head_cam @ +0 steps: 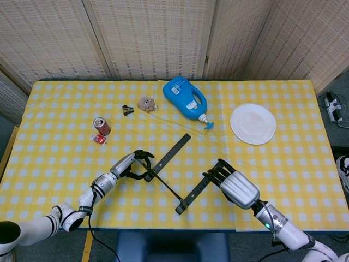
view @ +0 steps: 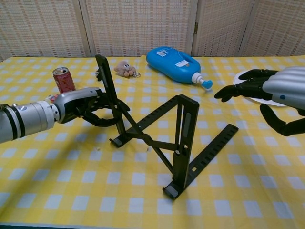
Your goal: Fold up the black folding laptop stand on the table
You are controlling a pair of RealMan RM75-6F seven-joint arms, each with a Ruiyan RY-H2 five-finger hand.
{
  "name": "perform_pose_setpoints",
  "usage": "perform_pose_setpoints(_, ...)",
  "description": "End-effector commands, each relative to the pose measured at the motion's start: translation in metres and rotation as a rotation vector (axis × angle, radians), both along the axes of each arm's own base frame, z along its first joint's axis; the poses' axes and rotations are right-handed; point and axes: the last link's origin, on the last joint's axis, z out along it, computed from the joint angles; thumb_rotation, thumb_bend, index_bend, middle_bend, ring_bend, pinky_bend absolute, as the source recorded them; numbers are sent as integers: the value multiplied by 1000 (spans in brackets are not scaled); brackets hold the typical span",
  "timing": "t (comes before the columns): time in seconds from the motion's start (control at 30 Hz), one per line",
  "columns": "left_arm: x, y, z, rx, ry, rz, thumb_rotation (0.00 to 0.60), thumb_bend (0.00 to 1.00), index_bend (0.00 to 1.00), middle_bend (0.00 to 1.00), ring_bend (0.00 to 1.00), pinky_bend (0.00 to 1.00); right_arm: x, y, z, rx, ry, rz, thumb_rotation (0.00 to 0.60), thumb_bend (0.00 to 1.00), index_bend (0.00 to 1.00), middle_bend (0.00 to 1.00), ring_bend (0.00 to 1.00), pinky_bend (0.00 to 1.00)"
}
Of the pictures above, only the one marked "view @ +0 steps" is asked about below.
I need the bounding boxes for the white paper plate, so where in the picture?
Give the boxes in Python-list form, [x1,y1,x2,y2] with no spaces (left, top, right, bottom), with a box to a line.
[233,69,286,107]

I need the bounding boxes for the blue detergent pump bottle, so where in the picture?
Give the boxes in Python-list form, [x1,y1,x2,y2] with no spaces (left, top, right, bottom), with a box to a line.
[145,46,214,91]

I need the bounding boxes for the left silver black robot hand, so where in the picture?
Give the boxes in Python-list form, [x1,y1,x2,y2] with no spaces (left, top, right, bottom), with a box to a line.
[53,87,131,127]

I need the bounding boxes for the beige woven folding screen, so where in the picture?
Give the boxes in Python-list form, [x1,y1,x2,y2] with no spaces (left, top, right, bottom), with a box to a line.
[0,0,305,62]

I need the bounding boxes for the brown plush keychain toy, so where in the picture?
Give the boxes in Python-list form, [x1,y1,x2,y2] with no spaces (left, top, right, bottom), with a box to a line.
[113,60,142,78]

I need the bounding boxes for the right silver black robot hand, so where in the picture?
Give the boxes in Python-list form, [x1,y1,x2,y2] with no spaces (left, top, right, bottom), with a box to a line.
[213,66,305,137]

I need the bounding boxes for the crumpled red snack wrapper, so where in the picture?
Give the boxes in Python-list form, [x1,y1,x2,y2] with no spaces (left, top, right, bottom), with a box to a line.
[45,94,60,104]

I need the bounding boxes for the yellow checkered tablecloth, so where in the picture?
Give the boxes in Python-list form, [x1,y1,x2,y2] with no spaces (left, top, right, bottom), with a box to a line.
[0,55,305,229]

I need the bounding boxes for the red soda can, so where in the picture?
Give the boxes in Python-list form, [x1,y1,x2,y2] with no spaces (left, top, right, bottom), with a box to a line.
[52,67,76,94]

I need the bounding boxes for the black folding laptop stand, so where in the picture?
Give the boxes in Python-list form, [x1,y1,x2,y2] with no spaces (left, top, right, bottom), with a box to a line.
[95,54,239,200]

